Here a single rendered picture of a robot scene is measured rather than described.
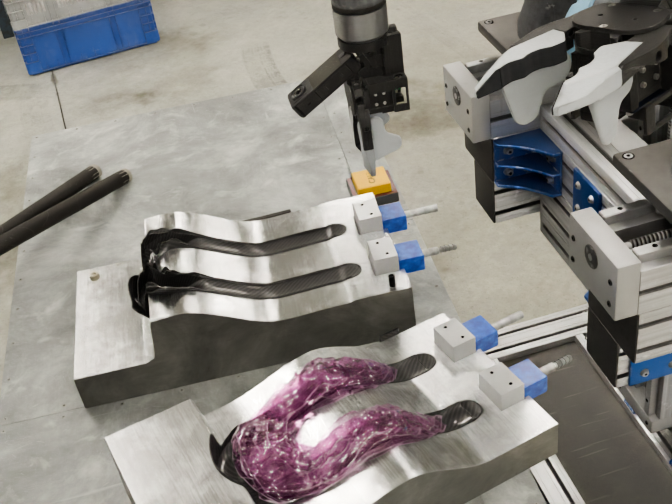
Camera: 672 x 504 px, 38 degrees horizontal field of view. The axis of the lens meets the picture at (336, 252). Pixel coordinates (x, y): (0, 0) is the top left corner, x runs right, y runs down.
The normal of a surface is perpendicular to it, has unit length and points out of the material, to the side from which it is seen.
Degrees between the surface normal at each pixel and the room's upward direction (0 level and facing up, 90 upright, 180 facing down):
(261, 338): 90
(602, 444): 0
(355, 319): 90
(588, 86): 35
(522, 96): 86
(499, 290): 0
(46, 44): 91
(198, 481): 0
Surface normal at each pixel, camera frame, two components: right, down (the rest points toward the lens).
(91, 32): 0.35, 0.54
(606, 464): -0.13, -0.79
